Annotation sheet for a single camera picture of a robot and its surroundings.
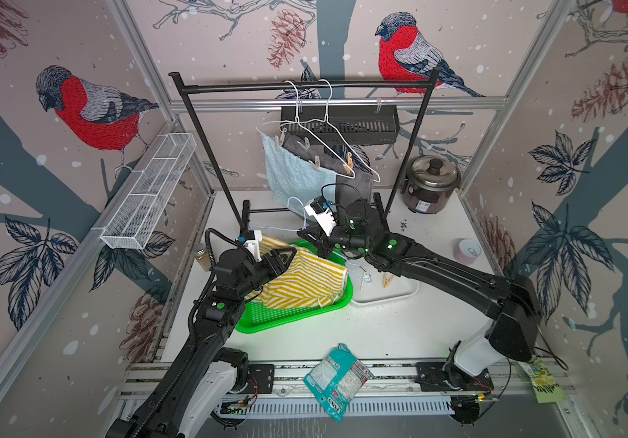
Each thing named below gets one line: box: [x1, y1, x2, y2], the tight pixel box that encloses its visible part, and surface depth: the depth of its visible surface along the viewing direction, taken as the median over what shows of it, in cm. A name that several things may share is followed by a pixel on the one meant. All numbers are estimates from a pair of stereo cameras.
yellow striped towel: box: [244, 234, 348, 310], surface depth 83 cm
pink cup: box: [452, 238, 482, 266], surface depth 97 cm
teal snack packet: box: [303, 343, 376, 423], surface depth 73 cm
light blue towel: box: [261, 132, 337, 217], surface depth 83 cm
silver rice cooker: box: [401, 155, 461, 215], surface depth 103 cm
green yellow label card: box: [517, 358, 567, 404], surface depth 73 cm
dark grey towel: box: [282, 131, 375, 220], surface depth 78 cm
